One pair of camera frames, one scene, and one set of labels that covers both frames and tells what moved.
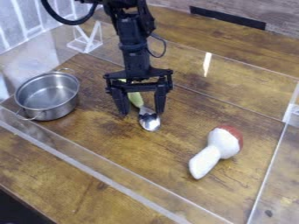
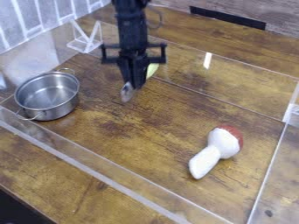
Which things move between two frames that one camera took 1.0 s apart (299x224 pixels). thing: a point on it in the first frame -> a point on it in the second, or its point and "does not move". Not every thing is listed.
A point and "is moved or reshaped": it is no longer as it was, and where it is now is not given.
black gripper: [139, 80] -> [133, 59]
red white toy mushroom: [224, 143] does not move
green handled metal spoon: [148, 118] is moved or reshaped
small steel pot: [45, 95] does not move
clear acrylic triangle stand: [85, 44] does not move
